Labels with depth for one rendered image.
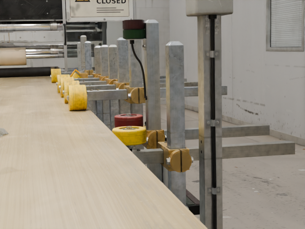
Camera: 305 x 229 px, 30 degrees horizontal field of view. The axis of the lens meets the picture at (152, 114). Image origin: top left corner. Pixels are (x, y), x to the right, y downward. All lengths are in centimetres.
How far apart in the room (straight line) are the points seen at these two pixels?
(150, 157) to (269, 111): 567
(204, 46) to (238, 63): 673
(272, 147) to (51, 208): 82
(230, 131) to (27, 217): 104
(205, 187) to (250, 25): 640
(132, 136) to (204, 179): 29
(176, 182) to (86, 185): 52
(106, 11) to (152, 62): 256
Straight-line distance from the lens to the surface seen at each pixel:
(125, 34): 152
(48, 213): 70
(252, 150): 142
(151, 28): 153
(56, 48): 414
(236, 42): 784
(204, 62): 104
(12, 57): 406
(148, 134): 154
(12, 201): 77
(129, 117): 155
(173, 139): 131
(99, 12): 407
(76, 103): 178
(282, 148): 145
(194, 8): 103
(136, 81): 178
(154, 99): 154
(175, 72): 129
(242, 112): 772
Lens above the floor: 110
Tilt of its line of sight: 7 degrees down
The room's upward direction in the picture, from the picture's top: 1 degrees counter-clockwise
